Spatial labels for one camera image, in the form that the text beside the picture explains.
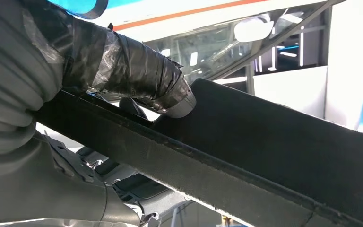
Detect white car red stripe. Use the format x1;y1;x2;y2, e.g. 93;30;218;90
95;0;346;95

